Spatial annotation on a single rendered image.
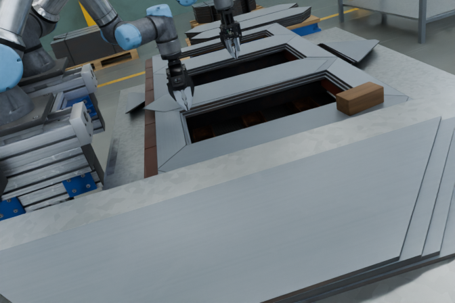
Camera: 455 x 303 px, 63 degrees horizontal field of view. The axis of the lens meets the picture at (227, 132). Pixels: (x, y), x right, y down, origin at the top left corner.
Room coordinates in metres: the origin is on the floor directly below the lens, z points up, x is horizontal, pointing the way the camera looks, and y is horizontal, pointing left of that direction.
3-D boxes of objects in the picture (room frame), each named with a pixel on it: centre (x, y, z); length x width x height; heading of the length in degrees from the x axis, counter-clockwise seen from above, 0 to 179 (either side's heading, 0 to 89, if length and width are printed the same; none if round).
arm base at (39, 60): (1.53, 0.69, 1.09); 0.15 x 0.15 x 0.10
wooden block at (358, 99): (0.94, -0.39, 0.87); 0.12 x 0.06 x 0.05; 105
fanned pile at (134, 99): (1.85, 0.40, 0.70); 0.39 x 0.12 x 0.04; 5
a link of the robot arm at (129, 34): (1.20, 0.21, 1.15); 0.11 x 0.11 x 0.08; 37
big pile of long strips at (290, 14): (2.38, -0.29, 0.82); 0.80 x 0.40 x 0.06; 95
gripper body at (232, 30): (1.50, -0.11, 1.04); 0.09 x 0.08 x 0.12; 3
